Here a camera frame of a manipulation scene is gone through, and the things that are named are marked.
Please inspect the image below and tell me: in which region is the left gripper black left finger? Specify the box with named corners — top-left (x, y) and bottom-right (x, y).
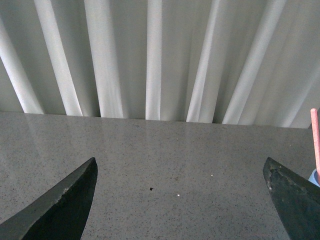
top-left (0, 157), bottom-right (98, 240)

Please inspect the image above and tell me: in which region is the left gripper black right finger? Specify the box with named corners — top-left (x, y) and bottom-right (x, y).
top-left (263, 157), bottom-right (320, 240)

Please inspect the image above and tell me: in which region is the pink chopstick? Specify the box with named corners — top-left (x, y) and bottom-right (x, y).
top-left (310, 108), bottom-right (320, 184)

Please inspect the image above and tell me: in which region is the light blue plastic cup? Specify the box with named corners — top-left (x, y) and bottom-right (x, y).
top-left (308, 169), bottom-right (320, 188)

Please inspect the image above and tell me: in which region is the white pleated curtain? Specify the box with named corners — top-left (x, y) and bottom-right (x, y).
top-left (0, 0), bottom-right (320, 128)

